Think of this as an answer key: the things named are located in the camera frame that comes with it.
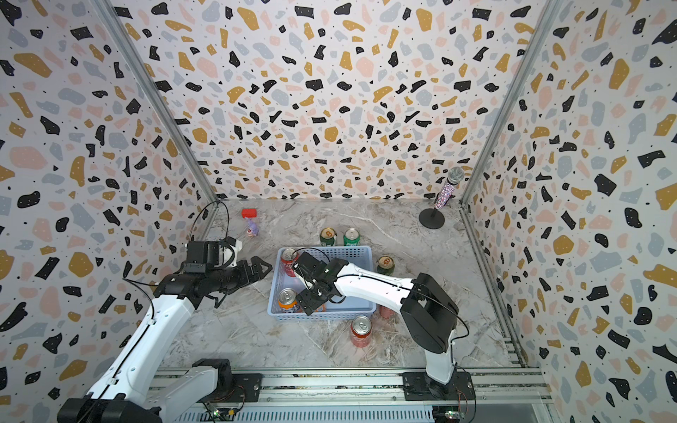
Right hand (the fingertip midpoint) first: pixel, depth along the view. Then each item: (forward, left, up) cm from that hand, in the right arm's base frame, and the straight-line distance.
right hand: (311, 299), depth 83 cm
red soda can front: (-10, -16, +2) cm, 19 cm away
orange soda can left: (-2, +7, +3) cm, 8 cm away
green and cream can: (+23, -3, +2) cm, 24 cm away
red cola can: (+13, +9, +3) cm, 16 cm away
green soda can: (+24, -12, +2) cm, 27 cm away
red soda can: (-1, -24, -7) cm, 25 cm away
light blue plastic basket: (0, -9, -6) cm, 11 cm away
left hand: (+4, +14, +11) cm, 18 cm away
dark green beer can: (+11, -24, +3) cm, 27 cm away
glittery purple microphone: (+33, -45, +17) cm, 58 cm away
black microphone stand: (+42, -46, -8) cm, 63 cm away
